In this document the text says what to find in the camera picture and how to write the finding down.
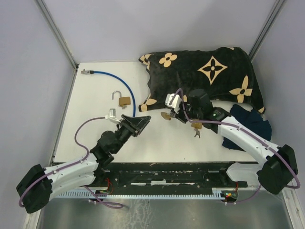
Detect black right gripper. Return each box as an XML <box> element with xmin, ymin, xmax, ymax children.
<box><xmin>170</xmin><ymin>101</ymin><xmax>202</xmax><ymax>124</ymax></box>

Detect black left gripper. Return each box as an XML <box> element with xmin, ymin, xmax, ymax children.
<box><xmin>113</xmin><ymin>114</ymin><xmax>151</xmax><ymax>154</ymax></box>

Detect small brass padlock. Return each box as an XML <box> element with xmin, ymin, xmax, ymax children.
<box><xmin>161</xmin><ymin>112</ymin><xmax>171</xmax><ymax>121</ymax></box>

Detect brass padlock with key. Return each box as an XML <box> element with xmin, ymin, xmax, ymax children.
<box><xmin>112</xmin><ymin>91</ymin><xmax>131</xmax><ymax>109</ymax></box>

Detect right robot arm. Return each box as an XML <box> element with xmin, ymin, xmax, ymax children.
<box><xmin>165</xmin><ymin>88</ymin><xmax>301</xmax><ymax>195</ymax></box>

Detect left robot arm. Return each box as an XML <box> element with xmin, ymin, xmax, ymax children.
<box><xmin>16</xmin><ymin>115</ymin><xmax>151</xmax><ymax>214</ymax></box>

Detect large brass padlock with keys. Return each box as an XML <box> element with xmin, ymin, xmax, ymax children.
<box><xmin>191</xmin><ymin>120</ymin><xmax>203</xmax><ymax>139</ymax></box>

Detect black floral patterned blanket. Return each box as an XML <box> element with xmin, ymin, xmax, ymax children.
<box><xmin>139</xmin><ymin>47</ymin><xmax>265</xmax><ymax>114</ymax></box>

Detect dark blue cloth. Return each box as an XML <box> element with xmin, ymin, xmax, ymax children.
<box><xmin>230</xmin><ymin>104</ymin><xmax>272</xmax><ymax>141</ymax></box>

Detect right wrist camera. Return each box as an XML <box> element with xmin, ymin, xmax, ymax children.
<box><xmin>165</xmin><ymin>94</ymin><xmax>181</xmax><ymax>114</ymax></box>

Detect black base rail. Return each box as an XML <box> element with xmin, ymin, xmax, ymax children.
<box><xmin>89</xmin><ymin>162</ymin><xmax>251</xmax><ymax>189</ymax></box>

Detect blue cable with plug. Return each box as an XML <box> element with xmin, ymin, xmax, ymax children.
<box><xmin>81</xmin><ymin>68</ymin><xmax>138</xmax><ymax>118</ymax></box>

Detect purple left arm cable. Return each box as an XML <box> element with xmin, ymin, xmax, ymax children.
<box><xmin>18</xmin><ymin>116</ymin><xmax>110</xmax><ymax>208</ymax></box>

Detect white slotted cable duct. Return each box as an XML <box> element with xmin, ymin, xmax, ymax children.
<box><xmin>57</xmin><ymin>186</ymin><xmax>224</xmax><ymax>200</ymax></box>

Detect right aluminium frame post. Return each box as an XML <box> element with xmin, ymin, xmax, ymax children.
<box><xmin>248</xmin><ymin>0</ymin><xmax>287</xmax><ymax>61</ymax></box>

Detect aluminium frame post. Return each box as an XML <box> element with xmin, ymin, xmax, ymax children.
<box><xmin>248</xmin><ymin>0</ymin><xmax>287</xmax><ymax>61</ymax></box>
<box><xmin>35</xmin><ymin>0</ymin><xmax>79</xmax><ymax>70</ymax></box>

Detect left aluminium frame post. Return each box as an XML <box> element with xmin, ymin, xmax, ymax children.
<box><xmin>35</xmin><ymin>0</ymin><xmax>79</xmax><ymax>70</ymax></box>

